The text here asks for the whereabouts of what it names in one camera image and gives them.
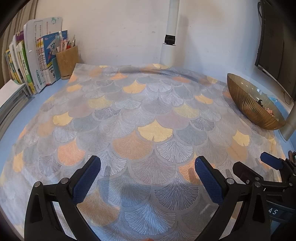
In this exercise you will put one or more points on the stack of papers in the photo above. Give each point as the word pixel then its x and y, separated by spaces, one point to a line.
pixel 11 99

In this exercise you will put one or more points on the amber ribbed glass bowl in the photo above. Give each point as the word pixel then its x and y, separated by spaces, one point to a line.
pixel 249 106

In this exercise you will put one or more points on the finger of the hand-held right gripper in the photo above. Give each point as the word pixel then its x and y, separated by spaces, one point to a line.
pixel 271 160
pixel 242 169

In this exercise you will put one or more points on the cork pen holder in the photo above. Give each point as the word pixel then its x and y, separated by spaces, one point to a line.
pixel 67 62

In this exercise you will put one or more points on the bunch of pens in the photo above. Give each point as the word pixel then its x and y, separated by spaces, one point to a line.
pixel 66 42

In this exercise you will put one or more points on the grey monitor stand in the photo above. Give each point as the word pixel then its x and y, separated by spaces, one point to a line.
pixel 289 127

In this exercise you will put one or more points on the light blue crumpled item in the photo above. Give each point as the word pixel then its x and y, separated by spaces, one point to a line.
pixel 272 100

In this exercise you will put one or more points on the black toy hair piece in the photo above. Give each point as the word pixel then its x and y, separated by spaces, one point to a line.
pixel 259 102

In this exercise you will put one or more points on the fan-patterned tablecloth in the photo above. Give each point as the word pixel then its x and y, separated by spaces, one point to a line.
pixel 148 115

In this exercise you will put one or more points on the row of books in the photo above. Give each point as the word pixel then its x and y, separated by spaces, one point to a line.
pixel 34 58

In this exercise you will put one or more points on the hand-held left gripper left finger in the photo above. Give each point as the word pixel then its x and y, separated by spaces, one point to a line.
pixel 87 180

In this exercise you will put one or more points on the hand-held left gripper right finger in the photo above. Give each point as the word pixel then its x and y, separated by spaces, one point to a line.
pixel 209 182

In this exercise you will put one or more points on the beige curtain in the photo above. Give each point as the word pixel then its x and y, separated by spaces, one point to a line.
pixel 13 27

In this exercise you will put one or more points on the black monitor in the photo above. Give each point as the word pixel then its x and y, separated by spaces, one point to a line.
pixel 275 41

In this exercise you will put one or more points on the white lamp pole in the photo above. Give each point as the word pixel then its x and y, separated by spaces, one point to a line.
pixel 170 34

